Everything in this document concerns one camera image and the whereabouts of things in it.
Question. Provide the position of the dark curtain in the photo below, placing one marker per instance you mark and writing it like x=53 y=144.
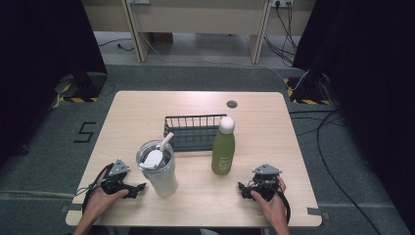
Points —
x=368 y=81
x=39 y=65

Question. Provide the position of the white tumbler with straw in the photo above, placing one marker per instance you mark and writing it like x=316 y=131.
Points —
x=161 y=176

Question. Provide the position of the stand base with hazard tape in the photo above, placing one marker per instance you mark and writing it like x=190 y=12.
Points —
x=89 y=86
x=308 y=94

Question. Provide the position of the beige background desk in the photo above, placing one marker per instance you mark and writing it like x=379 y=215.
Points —
x=199 y=18

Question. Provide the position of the person's left hand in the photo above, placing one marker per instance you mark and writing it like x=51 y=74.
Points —
x=99 y=202

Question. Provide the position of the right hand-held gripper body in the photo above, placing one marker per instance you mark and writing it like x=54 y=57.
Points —
x=265 y=184

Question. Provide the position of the grey table grommet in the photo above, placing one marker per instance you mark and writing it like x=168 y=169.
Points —
x=232 y=104

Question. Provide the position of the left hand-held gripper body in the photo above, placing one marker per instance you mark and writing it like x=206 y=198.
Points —
x=115 y=182

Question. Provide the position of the grey tape strip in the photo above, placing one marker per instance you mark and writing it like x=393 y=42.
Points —
x=73 y=207
x=318 y=212

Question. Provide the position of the green bottle with white cap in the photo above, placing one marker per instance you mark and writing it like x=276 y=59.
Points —
x=223 y=153

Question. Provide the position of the person's right hand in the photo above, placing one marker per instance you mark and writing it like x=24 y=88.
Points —
x=275 y=209

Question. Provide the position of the white wall socket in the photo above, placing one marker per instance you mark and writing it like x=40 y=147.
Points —
x=282 y=2

